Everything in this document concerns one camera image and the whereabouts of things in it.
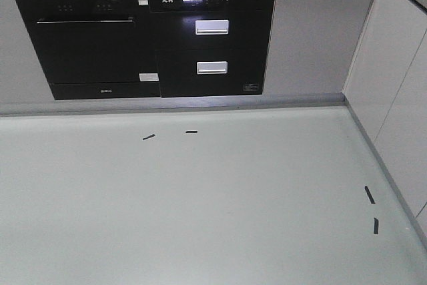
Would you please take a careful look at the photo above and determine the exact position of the white side cabinet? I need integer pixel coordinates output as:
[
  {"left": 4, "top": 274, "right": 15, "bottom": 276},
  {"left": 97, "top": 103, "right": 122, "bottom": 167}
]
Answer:
[{"left": 343, "top": 0, "right": 427, "bottom": 222}]

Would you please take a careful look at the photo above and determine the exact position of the grey cabinet door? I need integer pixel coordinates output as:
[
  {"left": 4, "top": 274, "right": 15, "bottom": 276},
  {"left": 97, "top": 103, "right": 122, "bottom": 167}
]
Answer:
[{"left": 264, "top": 0, "right": 372, "bottom": 95}]

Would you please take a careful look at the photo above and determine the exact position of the lower silver drawer handle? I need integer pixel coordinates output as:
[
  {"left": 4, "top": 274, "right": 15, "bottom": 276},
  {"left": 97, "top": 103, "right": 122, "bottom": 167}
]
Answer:
[{"left": 196, "top": 61, "right": 228, "bottom": 75}]

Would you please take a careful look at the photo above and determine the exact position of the upper silver drawer handle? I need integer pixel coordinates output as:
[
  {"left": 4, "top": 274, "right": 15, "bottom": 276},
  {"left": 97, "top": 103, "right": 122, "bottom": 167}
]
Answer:
[{"left": 195, "top": 19, "right": 230, "bottom": 35}]

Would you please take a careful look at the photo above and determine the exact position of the black floor tape lower right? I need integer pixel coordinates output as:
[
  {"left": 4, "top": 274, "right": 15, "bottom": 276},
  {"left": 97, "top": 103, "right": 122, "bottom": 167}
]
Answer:
[{"left": 373, "top": 218, "right": 379, "bottom": 235}]

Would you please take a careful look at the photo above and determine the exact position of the black disinfection cabinet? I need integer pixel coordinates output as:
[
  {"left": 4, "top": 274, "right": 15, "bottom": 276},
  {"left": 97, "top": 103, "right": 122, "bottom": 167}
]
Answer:
[{"left": 149, "top": 0, "right": 274, "bottom": 97}]

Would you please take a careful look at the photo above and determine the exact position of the silver drawer handle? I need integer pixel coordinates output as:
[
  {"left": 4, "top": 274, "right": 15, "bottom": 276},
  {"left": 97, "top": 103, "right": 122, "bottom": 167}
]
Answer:
[
  {"left": 195, "top": 19, "right": 230, "bottom": 35},
  {"left": 196, "top": 61, "right": 228, "bottom": 75}
]

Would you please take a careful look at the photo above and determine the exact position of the black floor tape upper right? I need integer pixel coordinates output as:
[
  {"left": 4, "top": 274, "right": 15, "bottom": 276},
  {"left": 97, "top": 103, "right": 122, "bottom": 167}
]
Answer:
[{"left": 364, "top": 186, "right": 376, "bottom": 204}]

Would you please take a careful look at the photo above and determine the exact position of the black built-in dishwasher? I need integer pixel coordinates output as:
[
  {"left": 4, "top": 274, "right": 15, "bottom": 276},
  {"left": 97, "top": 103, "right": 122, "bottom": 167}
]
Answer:
[{"left": 16, "top": 0, "right": 160, "bottom": 100}]

